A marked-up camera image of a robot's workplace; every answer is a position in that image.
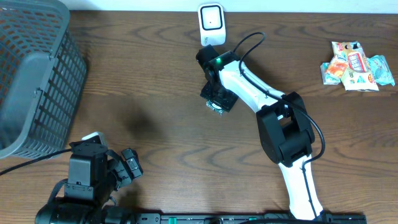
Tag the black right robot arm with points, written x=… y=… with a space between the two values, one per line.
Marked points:
x=286 y=131

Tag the orange tissue pack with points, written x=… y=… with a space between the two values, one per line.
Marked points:
x=337 y=66

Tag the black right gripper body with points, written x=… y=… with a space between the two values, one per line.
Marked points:
x=219 y=94

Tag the teal white Kleenex tissue pack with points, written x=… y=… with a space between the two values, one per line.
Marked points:
x=327 y=80

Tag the green soft wipes pack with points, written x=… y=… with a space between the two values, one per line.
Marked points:
x=381 y=70

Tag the black healing ointment box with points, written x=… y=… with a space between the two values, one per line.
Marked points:
x=214 y=107

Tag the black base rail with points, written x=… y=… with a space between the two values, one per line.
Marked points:
x=156 y=218

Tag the white barcode scanner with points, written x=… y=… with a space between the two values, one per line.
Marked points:
x=212 y=24

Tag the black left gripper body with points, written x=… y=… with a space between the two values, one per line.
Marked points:
x=129 y=168

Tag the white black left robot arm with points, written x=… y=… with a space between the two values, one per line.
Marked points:
x=95 y=172

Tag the grey plastic mesh basket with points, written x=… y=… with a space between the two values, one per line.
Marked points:
x=42 y=78

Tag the cream wipes pack blue edges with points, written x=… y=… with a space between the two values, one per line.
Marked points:
x=358 y=75

